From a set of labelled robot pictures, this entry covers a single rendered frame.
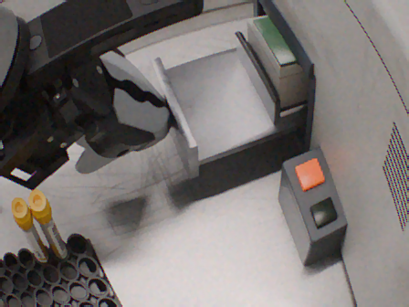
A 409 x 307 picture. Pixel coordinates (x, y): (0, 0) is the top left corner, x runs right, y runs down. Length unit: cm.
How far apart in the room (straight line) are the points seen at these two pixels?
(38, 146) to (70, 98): 4
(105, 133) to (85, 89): 3
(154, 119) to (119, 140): 6
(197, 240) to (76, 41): 21
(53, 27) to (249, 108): 19
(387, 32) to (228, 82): 28
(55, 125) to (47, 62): 5
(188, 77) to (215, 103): 3
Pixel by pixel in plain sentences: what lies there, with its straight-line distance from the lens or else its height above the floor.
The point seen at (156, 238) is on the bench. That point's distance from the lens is 68.
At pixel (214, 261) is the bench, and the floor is 88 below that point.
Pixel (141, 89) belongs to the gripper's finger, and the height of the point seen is 95.
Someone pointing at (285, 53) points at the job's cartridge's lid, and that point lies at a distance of 62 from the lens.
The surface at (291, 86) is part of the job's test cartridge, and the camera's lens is 64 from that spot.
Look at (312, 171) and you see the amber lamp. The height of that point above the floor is 93.
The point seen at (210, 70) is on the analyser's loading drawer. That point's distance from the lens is 69.
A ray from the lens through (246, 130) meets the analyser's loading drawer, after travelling 67.
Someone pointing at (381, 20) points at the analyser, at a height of 116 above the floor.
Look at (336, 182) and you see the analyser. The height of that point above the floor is 93.
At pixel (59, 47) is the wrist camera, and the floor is 107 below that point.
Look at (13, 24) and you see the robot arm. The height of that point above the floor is 111.
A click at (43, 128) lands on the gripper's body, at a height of 103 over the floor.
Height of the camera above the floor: 151
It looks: 64 degrees down
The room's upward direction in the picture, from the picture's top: 2 degrees counter-clockwise
